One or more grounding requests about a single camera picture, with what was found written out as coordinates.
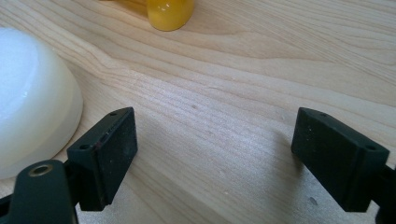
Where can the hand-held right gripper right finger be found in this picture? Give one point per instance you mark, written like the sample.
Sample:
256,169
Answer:
336,161

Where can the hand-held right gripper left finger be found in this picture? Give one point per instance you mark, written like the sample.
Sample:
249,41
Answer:
106,158

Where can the white bowl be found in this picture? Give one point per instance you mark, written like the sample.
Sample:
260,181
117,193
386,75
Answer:
31,102

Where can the yellow glossy object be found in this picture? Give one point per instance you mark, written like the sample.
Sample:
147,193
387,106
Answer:
169,13

